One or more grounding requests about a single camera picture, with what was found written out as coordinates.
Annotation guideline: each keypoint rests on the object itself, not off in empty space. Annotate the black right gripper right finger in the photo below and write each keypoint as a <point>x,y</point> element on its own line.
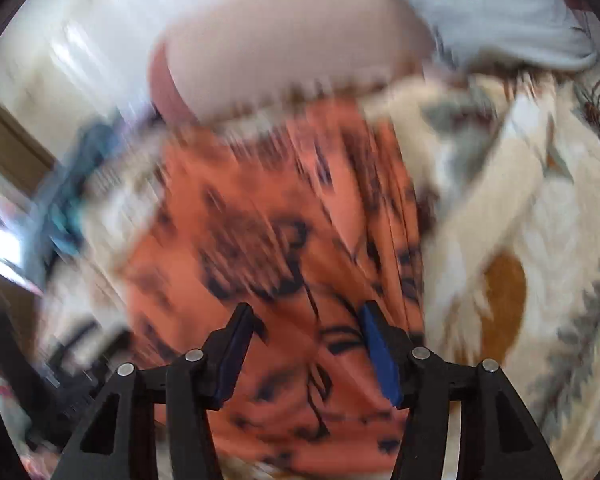
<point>499,438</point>

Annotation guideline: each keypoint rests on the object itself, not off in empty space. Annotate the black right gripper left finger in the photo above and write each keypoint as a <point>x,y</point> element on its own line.
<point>116,439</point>

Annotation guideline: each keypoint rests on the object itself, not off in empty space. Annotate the orange floral garment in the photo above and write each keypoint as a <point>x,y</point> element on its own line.
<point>305,224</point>

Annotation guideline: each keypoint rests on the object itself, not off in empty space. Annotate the grey blue clothes pile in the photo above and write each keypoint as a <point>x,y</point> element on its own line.
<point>65,183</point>

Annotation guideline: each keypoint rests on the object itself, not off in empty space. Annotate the teal striped cloth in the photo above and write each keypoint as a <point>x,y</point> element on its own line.
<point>67,225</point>

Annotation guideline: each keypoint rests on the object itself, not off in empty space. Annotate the cream leaf-print fleece blanket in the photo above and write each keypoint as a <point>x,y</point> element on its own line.
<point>506,177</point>

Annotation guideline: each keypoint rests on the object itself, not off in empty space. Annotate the light grey pillow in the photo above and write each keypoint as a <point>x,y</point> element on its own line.
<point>478,34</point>

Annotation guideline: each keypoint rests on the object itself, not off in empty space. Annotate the pink bolster pillow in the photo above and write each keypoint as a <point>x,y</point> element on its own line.
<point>236,56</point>

